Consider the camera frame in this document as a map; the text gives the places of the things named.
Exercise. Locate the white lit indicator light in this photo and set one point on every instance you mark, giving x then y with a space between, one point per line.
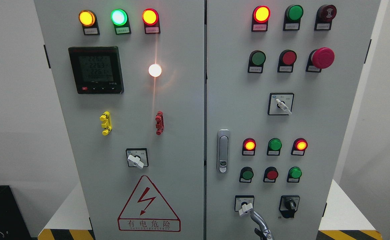
155 70

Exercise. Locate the red lit light lower right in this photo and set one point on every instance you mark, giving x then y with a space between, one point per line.
299 147

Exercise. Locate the red push button second row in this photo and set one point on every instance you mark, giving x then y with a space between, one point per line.
286 61

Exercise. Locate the grey cabinet door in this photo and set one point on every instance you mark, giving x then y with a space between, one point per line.
239 101
176 157

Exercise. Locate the white-lever selector switch lower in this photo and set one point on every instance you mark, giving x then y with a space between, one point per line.
244 204

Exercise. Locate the red electric hazard warning sign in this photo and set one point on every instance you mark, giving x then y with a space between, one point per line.
147 210

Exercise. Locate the white platform with hazard stripes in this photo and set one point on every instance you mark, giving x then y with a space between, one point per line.
342 219

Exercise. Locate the green light lower middle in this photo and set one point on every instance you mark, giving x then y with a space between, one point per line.
274 147

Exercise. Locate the silver door handle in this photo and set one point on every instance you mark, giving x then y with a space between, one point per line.
222 150

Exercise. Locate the green push button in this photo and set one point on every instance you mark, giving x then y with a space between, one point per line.
246 175
292 18

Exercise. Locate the red lit light lower left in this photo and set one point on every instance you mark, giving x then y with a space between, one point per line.
249 147

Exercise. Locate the green light button lower right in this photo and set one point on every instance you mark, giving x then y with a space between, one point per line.
294 175

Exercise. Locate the green push button top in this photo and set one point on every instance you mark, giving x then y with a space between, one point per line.
292 18

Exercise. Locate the grey left cabinet door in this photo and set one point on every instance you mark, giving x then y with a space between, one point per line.
176 157

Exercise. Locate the green lit indicator light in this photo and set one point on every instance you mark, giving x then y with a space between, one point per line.
120 21

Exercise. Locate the black knob selector switch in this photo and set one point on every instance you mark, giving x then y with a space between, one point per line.
288 205

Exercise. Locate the black box lower left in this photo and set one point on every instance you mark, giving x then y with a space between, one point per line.
12 225

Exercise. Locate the red emergency stop mushroom button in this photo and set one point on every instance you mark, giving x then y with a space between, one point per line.
320 59

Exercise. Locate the green push button lower left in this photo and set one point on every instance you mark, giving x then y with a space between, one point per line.
246 175

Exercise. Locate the left door selector switch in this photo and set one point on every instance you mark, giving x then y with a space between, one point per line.
137 157

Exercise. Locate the black digital power meter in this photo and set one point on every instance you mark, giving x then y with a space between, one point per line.
97 70

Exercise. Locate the red lit indicator light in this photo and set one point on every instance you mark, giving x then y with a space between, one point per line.
151 21

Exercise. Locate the white-lever selector switch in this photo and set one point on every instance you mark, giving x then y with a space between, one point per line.
244 204
280 103

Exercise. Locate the amber indicator light top left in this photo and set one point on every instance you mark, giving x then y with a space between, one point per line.
89 22

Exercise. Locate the red push button lower middle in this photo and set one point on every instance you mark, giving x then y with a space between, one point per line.
270 175

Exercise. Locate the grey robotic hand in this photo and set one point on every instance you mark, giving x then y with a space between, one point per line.
264 232

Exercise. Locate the green push button second row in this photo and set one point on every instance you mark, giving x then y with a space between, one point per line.
256 62

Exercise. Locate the white-lever selector switch upper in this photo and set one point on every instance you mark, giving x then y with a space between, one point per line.
280 103

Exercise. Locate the red lit light right door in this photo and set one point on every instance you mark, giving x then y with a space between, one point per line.
260 17

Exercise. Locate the grey right cabinet door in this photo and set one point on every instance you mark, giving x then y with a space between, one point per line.
239 101

